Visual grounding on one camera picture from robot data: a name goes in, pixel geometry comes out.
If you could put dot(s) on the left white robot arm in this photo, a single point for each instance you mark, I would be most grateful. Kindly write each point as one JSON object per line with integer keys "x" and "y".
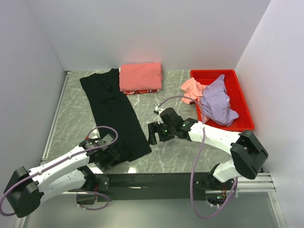
{"x": 27, "y": 189}

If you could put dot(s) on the red plastic bin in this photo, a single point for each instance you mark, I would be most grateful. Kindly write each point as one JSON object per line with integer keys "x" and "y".
{"x": 234, "y": 91}

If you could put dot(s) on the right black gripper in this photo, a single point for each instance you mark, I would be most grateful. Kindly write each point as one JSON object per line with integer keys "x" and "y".
{"x": 156, "y": 127}

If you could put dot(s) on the aluminium frame rail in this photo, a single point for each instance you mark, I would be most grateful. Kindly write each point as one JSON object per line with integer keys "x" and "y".
{"x": 263, "y": 182}

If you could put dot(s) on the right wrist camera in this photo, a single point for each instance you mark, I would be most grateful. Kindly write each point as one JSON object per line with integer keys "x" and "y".
{"x": 167, "y": 116}

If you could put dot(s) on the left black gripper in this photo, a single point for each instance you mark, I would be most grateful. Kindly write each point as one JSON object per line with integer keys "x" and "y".
{"x": 103, "y": 165}

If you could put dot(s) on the crumpled salmon t shirt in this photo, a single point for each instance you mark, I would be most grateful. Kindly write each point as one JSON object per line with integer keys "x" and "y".
{"x": 194, "y": 90}

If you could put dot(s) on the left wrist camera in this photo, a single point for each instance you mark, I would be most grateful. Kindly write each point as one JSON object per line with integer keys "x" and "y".
{"x": 96, "y": 141}

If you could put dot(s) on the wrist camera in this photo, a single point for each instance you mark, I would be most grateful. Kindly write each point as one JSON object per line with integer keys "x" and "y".
{"x": 167, "y": 116}
{"x": 96, "y": 141}

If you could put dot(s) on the folded pink t shirt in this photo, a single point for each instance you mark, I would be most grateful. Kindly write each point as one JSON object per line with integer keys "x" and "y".
{"x": 135, "y": 77}

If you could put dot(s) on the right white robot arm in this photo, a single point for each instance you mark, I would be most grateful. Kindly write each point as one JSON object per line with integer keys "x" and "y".
{"x": 247, "y": 153}

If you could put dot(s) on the black t shirt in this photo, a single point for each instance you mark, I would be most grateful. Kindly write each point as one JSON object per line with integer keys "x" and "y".
{"x": 112, "y": 108}

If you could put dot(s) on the crumpled lavender t shirt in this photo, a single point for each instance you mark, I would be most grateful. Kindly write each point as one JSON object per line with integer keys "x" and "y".
{"x": 216, "y": 103}

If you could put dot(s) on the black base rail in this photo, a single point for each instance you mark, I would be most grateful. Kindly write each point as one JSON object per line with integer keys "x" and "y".
{"x": 151, "y": 186}

